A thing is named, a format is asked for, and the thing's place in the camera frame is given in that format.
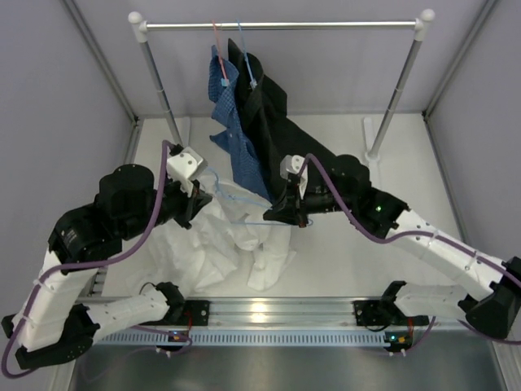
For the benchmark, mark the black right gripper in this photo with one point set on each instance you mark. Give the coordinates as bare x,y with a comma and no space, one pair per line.
293,211

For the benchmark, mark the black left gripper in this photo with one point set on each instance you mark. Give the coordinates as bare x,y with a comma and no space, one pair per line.
193,205

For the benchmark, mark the white shirt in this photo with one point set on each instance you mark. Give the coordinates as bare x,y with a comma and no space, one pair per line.
214,248

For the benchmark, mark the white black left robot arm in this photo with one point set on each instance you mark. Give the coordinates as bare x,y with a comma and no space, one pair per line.
57,329

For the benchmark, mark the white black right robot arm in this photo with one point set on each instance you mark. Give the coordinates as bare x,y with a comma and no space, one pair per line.
484,293

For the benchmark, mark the dark striped shirt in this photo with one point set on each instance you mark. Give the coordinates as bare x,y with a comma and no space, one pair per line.
263,117

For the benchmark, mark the blue checkered shirt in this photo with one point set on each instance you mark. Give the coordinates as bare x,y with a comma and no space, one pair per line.
246,167

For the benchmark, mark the light blue hanger under dark shirt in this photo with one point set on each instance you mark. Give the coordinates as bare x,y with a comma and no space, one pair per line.
252,79

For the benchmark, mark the white clothes rack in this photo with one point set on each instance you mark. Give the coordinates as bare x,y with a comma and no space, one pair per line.
419,26

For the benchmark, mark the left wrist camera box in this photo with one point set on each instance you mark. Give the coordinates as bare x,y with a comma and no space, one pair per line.
185,165

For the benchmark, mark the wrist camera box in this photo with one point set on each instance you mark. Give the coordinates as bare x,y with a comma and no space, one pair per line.
185,165
297,166

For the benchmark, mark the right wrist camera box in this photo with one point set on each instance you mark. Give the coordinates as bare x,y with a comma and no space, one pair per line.
297,166

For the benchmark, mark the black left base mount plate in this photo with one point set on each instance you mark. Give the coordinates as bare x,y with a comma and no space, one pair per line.
195,313

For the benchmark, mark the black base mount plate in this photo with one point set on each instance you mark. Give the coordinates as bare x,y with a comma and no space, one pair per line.
369,313
195,313

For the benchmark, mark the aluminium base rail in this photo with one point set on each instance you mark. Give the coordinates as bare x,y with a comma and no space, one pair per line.
236,312

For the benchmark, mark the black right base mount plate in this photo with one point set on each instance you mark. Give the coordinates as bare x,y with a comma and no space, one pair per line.
369,313

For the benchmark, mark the white slotted cable duct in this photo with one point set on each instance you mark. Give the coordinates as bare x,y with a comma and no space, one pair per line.
286,338

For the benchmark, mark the grey aluminium frame profile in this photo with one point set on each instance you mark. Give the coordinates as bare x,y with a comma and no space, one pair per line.
87,35

